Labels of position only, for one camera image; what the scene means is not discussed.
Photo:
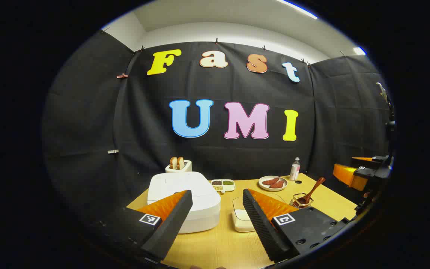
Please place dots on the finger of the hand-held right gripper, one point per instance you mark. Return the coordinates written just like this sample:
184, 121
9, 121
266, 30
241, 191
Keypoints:
345, 175
362, 159

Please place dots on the silver cloth clip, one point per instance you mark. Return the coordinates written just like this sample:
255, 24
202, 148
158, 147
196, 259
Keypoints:
113, 151

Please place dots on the brown wooden spoon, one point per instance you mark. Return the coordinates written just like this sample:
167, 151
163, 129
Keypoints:
314, 188

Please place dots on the white rice cooker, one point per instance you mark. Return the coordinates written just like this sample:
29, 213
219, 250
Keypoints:
185, 183

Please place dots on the white divided grain dish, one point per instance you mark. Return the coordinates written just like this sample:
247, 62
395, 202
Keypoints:
223, 185

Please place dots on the small ceiling light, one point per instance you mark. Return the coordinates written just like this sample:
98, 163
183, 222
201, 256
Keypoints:
359, 50

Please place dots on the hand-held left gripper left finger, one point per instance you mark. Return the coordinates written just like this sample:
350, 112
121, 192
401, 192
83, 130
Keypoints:
170, 224

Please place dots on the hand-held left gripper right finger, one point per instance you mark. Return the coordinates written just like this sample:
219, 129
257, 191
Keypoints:
263, 228

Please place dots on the white round plate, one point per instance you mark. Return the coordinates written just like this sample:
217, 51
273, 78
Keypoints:
263, 186

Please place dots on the toast bread slice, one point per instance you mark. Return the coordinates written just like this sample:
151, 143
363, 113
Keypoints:
173, 163
181, 162

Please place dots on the clear bottle with pink label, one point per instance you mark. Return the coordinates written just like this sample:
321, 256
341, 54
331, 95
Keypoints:
295, 172

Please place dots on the red meat piece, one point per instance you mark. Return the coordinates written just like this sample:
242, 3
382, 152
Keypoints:
271, 181
277, 184

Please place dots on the white toaster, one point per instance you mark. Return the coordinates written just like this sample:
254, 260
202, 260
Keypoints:
183, 167

